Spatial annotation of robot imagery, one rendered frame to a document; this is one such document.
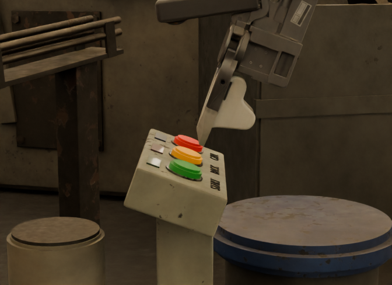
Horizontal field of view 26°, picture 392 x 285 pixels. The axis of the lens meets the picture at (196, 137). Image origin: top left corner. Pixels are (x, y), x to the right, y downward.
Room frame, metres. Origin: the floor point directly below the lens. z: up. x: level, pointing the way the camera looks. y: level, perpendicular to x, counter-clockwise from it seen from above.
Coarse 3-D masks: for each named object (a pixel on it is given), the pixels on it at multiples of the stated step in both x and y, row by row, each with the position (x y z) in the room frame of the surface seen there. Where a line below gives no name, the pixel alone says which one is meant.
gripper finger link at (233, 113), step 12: (240, 84) 0.95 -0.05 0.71; (228, 96) 0.95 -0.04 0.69; (240, 96) 0.95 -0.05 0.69; (204, 108) 0.96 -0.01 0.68; (228, 108) 0.95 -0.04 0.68; (240, 108) 0.95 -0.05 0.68; (204, 120) 0.95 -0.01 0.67; (216, 120) 0.95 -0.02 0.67; (228, 120) 0.95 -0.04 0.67; (240, 120) 0.95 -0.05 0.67; (252, 120) 0.95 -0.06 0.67; (204, 132) 0.95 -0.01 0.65; (204, 144) 0.97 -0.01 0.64
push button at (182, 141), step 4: (176, 136) 1.13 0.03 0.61; (180, 136) 1.12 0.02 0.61; (184, 136) 1.13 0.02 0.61; (176, 140) 1.11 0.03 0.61; (180, 140) 1.11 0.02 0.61; (184, 140) 1.11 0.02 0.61; (188, 140) 1.11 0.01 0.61; (192, 140) 1.12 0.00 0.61; (196, 140) 1.13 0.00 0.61; (180, 144) 1.10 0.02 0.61; (184, 144) 1.10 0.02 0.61; (188, 144) 1.10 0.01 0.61; (192, 144) 1.11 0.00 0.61; (196, 144) 1.11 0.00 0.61; (192, 148) 1.10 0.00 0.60; (196, 148) 1.11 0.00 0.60; (200, 148) 1.11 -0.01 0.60
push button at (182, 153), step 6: (174, 150) 1.04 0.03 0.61; (180, 150) 1.04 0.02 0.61; (186, 150) 1.05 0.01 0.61; (192, 150) 1.06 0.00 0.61; (174, 156) 1.03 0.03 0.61; (180, 156) 1.03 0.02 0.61; (186, 156) 1.03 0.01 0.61; (192, 156) 1.03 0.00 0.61; (198, 156) 1.04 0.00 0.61; (192, 162) 1.03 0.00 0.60; (198, 162) 1.03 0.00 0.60
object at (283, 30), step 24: (264, 0) 0.95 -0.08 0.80; (288, 0) 0.96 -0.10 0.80; (312, 0) 0.95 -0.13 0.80; (240, 24) 0.94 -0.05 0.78; (264, 24) 0.96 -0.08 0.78; (288, 24) 0.95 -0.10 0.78; (240, 48) 0.94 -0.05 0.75; (264, 48) 0.95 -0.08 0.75; (288, 48) 0.94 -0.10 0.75; (264, 72) 0.95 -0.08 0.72; (288, 72) 0.94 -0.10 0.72
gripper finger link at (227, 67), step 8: (232, 40) 0.95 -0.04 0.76; (232, 48) 0.94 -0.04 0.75; (224, 56) 0.94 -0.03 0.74; (232, 56) 0.93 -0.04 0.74; (224, 64) 0.93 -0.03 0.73; (232, 64) 0.93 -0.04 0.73; (224, 72) 0.93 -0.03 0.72; (232, 72) 0.93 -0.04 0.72; (216, 80) 0.93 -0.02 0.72; (224, 80) 0.93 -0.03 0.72; (216, 88) 0.93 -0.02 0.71; (224, 88) 0.94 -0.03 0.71; (216, 96) 0.94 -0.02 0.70; (208, 104) 0.94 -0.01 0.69; (216, 104) 0.94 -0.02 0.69
